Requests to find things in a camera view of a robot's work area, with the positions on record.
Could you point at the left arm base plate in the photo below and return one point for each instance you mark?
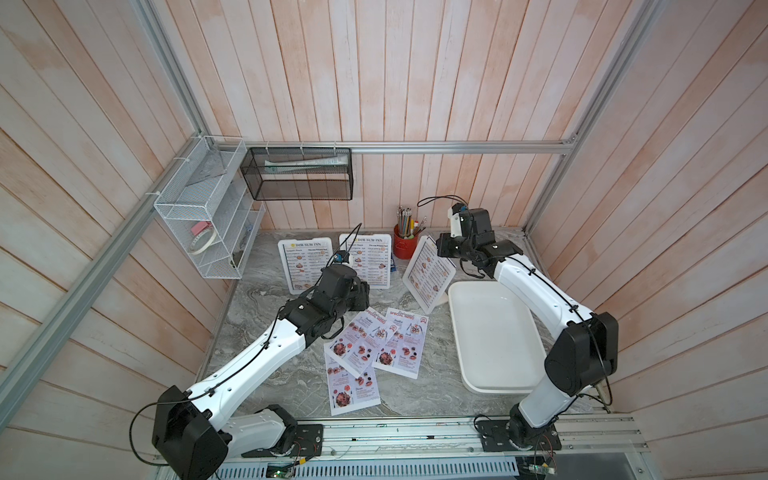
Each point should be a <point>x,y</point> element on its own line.
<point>303,441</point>

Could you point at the white menu holder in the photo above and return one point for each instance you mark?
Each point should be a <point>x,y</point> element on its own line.
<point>372,258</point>
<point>429,275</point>
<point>303,264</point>

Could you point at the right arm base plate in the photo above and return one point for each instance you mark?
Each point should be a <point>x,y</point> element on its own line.
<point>498,435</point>

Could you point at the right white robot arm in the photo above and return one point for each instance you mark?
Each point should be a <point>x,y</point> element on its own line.
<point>585,349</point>

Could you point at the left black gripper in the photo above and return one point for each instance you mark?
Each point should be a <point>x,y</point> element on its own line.
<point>361,292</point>

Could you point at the red pen cup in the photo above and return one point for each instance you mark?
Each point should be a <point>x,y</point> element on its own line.
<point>406,233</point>

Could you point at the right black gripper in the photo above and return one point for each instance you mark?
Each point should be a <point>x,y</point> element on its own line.
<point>444,241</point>

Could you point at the white wire wall shelf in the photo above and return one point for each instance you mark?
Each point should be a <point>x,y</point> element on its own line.
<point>206,185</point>

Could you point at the pink special menu sheet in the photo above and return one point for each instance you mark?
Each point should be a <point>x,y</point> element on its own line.
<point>402,354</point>
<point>357,346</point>
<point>348,394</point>

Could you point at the white plastic tray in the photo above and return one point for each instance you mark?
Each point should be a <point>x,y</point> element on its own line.
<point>498,344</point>

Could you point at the pink eraser block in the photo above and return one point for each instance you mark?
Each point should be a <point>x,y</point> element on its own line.
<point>199,227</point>

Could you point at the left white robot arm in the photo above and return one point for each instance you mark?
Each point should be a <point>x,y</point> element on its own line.
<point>195,430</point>

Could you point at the white tape roll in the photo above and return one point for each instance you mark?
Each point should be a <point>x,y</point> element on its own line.
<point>203,240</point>

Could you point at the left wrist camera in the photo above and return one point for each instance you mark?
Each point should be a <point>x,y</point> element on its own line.
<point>341,257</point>

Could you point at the black mesh wall basket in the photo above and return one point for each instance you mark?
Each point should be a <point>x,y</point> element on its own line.
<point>299,173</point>

